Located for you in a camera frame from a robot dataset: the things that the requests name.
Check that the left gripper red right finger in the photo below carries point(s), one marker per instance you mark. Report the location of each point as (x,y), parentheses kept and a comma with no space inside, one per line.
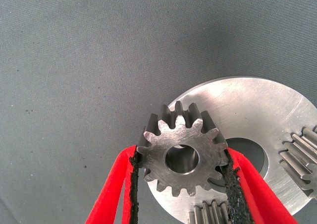
(252,191)

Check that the round metal carrier plate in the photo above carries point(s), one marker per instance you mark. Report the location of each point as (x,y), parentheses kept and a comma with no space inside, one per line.
(247,105)

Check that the small steel planetary gear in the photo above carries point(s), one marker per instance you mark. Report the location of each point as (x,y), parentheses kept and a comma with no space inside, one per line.
(210,214)
(299,159)
(158,164)

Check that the dark table cloth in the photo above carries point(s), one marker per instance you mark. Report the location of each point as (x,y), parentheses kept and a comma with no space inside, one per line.
(86,60)

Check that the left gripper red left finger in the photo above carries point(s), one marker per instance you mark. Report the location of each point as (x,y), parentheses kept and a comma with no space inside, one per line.
(109,189)

